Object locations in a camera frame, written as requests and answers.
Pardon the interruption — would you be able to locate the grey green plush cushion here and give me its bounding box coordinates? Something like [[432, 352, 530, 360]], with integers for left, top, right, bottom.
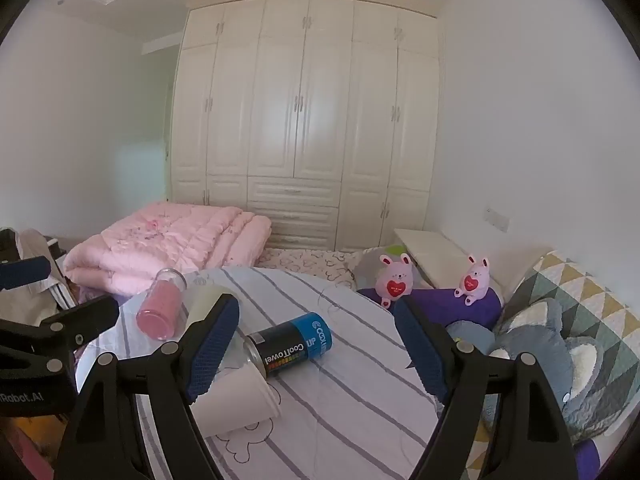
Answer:
[[352, 244, 409, 291]]

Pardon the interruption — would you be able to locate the heart print pillow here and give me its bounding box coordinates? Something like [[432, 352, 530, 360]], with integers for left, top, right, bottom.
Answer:
[[255, 247, 364, 291]]

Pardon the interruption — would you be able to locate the white wardrobe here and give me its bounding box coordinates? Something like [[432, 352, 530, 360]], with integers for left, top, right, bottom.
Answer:
[[167, 0, 444, 254]]

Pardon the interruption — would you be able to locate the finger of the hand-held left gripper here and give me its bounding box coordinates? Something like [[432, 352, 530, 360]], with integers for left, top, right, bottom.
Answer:
[[0, 294, 121, 361], [0, 255, 52, 291]]

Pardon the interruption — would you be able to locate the pink translucent cup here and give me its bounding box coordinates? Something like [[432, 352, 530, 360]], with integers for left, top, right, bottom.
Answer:
[[136, 268, 189, 342]]

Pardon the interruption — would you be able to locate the white tote bag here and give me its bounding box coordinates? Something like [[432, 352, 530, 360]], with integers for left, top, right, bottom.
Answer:
[[0, 227, 82, 322]]

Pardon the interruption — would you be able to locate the white bedside table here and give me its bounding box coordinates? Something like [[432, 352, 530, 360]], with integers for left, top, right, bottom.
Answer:
[[393, 228, 502, 291]]

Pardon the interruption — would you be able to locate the cream plastic cup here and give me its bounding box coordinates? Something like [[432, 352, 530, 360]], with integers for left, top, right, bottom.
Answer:
[[183, 282, 240, 332]]

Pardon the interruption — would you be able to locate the grey plush toy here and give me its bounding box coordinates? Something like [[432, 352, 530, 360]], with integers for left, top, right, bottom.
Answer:
[[444, 297, 624, 444]]

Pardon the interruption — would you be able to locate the black and blue can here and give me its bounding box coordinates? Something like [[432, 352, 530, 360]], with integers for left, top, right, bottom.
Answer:
[[243, 312, 335, 380]]

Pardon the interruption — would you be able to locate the pink folded quilt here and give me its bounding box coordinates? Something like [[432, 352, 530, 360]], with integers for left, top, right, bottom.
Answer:
[[62, 202, 274, 296]]

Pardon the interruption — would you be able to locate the pink bunny plush toy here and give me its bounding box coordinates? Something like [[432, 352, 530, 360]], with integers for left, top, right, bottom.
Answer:
[[376, 253, 416, 309], [454, 255, 492, 307]]

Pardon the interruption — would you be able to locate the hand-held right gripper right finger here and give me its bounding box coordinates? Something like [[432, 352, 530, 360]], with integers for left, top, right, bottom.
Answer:
[[394, 298, 577, 480]]

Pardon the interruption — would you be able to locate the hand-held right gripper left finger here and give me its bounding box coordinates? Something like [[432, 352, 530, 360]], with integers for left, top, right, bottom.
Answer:
[[54, 292, 241, 480]]

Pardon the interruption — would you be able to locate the triangle patterned pillow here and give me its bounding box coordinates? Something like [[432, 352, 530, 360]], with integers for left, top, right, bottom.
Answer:
[[469, 249, 640, 462]]

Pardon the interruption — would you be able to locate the striped bed sheet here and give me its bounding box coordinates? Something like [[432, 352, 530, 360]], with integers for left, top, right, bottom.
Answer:
[[75, 266, 452, 480]]

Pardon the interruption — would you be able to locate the white paper cup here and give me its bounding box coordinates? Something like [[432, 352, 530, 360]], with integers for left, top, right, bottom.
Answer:
[[192, 359, 282, 434]]

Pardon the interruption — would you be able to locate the white wall socket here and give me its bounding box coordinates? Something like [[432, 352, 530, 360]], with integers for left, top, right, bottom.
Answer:
[[483, 206, 511, 233]]

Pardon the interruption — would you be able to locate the purple pillow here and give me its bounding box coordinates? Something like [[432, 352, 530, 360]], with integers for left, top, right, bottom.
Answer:
[[356, 284, 504, 334]]

